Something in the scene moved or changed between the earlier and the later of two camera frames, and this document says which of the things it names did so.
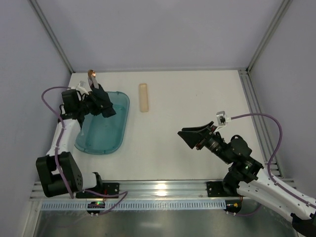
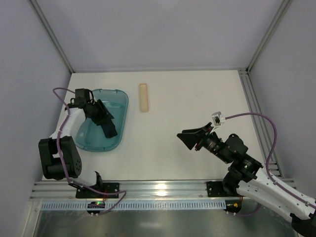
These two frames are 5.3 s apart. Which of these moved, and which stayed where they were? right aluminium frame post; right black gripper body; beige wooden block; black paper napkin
Moved: black paper napkin
Stayed: right black gripper body; right aluminium frame post; beige wooden block
